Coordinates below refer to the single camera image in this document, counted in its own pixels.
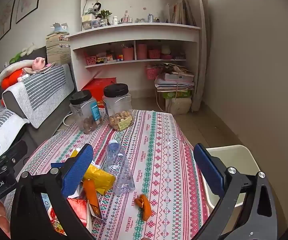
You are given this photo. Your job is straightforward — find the white pillow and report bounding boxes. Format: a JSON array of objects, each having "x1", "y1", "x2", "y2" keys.
[{"x1": 0, "y1": 60, "x2": 34, "y2": 85}]

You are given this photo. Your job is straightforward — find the pink hanging basket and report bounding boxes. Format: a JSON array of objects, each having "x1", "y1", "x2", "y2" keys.
[{"x1": 145, "y1": 66, "x2": 159, "y2": 80}]

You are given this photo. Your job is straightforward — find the striped quilted armrest cover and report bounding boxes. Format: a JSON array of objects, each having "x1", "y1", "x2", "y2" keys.
[{"x1": 2, "y1": 64, "x2": 75, "y2": 129}]

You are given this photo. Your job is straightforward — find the small potted plant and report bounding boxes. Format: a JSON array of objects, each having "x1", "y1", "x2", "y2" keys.
[{"x1": 99, "y1": 9, "x2": 112, "y2": 25}]

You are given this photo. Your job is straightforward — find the clear display box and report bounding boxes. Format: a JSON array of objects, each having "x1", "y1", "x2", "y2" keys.
[{"x1": 81, "y1": 14, "x2": 101, "y2": 30}]

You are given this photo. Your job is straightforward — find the walnut jar with black lid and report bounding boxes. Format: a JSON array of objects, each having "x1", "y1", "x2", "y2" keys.
[{"x1": 69, "y1": 90, "x2": 102, "y2": 134}]

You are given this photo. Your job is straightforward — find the red snack packet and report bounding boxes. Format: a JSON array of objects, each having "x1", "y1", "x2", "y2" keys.
[{"x1": 43, "y1": 192, "x2": 92, "y2": 240}]

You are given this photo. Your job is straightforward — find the striped quilted seat cover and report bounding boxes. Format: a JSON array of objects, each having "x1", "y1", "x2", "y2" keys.
[{"x1": 0, "y1": 105, "x2": 30, "y2": 153}]

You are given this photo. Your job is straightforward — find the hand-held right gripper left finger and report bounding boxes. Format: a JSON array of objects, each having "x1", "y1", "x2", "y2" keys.
[{"x1": 10, "y1": 144, "x2": 96, "y2": 240}]

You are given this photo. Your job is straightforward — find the medium framed picture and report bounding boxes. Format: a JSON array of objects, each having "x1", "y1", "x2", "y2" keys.
[{"x1": 0, "y1": 0, "x2": 17, "y2": 42}]

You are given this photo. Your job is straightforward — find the green plush toy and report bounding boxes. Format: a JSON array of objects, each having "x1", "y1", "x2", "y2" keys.
[{"x1": 9, "y1": 52, "x2": 24, "y2": 64}]

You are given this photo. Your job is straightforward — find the white bag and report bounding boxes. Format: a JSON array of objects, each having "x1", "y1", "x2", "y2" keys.
[{"x1": 164, "y1": 97, "x2": 192, "y2": 115}]

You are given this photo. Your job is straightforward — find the tall stack of books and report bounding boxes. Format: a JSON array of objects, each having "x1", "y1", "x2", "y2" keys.
[{"x1": 45, "y1": 31, "x2": 71, "y2": 65}]

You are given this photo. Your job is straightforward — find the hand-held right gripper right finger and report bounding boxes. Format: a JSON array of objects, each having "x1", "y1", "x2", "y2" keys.
[{"x1": 191, "y1": 143, "x2": 278, "y2": 240}]

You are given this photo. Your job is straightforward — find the grey sofa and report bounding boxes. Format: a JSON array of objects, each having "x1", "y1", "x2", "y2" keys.
[{"x1": 0, "y1": 46, "x2": 78, "y2": 160}]

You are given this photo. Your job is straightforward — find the peanut jar with black lid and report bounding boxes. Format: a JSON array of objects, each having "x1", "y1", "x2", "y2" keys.
[{"x1": 102, "y1": 83, "x2": 134, "y2": 131}]

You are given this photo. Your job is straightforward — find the pink pig plush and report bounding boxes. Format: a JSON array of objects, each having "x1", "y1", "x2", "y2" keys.
[{"x1": 31, "y1": 57, "x2": 46, "y2": 70}]

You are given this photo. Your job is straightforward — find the patterned pink green tablecloth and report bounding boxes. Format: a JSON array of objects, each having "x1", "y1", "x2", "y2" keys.
[{"x1": 3, "y1": 109, "x2": 211, "y2": 240}]

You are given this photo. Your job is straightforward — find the orange red cushion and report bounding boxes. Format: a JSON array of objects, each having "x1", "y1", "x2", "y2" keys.
[{"x1": 1, "y1": 67, "x2": 26, "y2": 90}]

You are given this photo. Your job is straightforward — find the red gift box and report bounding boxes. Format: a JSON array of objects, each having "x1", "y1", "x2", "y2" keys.
[{"x1": 81, "y1": 77, "x2": 117, "y2": 108}]

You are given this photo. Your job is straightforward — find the stack of papers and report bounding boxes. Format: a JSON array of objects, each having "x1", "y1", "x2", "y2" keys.
[{"x1": 155, "y1": 64, "x2": 195, "y2": 92}]

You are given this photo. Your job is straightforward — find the curled orange peel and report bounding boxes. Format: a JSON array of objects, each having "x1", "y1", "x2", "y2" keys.
[{"x1": 134, "y1": 194, "x2": 153, "y2": 222}]

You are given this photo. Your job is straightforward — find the blue tissue box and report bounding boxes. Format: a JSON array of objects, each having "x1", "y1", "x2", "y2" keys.
[{"x1": 50, "y1": 23, "x2": 69, "y2": 33}]

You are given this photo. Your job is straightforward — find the clear plastic bottle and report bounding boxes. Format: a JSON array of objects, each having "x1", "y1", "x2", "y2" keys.
[{"x1": 105, "y1": 139, "x2": 136, "y2": 195}]

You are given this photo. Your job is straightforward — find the large framed picture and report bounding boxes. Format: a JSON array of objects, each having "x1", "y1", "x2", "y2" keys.
[{"x1": 16, "y1": 0, "x2": 44, "y2": 24}]

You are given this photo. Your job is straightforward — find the white shelf unit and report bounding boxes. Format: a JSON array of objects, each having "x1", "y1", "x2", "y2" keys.
[{"x1": 64, "y1": 0, "x2": 204, "y2": 98}]

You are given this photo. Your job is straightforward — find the upright folders and booklets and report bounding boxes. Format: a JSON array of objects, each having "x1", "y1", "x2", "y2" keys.
[{"x1": 169, "y1": 1, "x2": 193, "y2": 26}]

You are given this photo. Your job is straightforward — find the green cardboard box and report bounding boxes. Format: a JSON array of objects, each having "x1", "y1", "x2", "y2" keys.
[{"x1": 159, "y1": 90, "x2": 192, "y2": 99}]

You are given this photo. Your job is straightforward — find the pink round container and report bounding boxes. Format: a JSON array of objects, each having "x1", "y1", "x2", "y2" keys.
[
  {"x1": 137, "y1": 44, "x2": 147, "y2": 60},
  {"x1": 122, "y1": 47, "x2": 134, "y2": 61}
]

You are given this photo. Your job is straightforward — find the yellow wrapper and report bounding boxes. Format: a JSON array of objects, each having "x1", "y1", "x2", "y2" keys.
[{"x1": 83, "y1": 164, "x2": 116, "y2": 195}]

